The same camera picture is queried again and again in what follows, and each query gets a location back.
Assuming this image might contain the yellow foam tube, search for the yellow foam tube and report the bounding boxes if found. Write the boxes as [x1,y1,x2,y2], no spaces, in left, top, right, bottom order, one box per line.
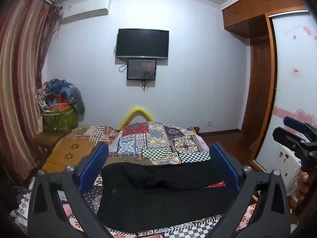
[118,106,154,131]

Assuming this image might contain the orange box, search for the orange box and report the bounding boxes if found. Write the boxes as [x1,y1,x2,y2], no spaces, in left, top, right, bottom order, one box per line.
[47,102,72,112]

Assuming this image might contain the brown wooden stool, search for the brown wooden stool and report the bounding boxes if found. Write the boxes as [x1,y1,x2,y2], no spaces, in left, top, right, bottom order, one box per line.
[32,130,67,154]

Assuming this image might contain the person's right hand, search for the person's right hand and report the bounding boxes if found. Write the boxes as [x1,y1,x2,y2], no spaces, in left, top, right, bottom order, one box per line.
[298,171,309,194]

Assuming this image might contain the wooden wardrobe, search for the wooden wardrobe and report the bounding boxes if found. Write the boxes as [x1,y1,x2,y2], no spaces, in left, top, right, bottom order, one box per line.
[222,0,307,159]

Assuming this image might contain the white air conditioner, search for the white air conditioner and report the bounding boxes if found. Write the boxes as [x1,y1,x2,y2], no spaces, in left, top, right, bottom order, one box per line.
[61,0,111,24]

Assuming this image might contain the black wall television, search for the black wall television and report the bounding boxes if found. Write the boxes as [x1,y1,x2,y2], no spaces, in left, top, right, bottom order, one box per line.
[116,28,170,60]

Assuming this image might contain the striped red curtain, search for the striped red curtain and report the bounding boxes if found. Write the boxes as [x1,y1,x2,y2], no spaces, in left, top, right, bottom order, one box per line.
[0,0,61,186]

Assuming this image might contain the black pants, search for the black pants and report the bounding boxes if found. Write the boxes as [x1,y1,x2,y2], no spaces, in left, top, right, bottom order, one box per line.
[96,161,239,233]

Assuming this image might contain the green bag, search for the green bag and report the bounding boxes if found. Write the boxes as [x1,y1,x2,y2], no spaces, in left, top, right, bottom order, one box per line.
[42,107,79,133]

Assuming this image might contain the white door with heart stickers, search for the white door with heart stickers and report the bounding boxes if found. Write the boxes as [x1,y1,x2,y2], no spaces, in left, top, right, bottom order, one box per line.
[255,11,317,174]

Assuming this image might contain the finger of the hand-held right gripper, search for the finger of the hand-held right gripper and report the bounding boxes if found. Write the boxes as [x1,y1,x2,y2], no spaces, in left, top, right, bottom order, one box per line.
[272,126,317,154]
[283,116,317,139]

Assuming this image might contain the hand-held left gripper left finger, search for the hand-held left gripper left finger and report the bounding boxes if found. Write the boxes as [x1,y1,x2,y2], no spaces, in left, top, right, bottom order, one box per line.
[28,141,117,238]

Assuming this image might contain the white patterned cloth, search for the white patterned cloth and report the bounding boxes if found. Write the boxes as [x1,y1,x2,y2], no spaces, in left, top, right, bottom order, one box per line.
[10,176,34,226]

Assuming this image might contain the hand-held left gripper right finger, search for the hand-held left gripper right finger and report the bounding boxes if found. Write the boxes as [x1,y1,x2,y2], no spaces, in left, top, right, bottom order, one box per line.
[198,141,291,238]

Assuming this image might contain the striped orange cloth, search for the striped orange cloth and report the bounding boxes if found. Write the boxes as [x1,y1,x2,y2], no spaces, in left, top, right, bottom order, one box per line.
[74,125,118,145]

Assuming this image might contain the pile of clothes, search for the pile of clothes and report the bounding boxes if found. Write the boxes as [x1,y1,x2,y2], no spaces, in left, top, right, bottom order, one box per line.
[37,79,85,116]

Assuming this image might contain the small black wall monitor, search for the small black wall monitor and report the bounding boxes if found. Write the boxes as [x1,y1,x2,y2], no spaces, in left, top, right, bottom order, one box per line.
[127,59,157,81]

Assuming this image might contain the patchwork bedspread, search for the patchwork bedspread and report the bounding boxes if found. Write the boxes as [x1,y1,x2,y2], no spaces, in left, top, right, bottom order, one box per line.
[59,121,263,238]

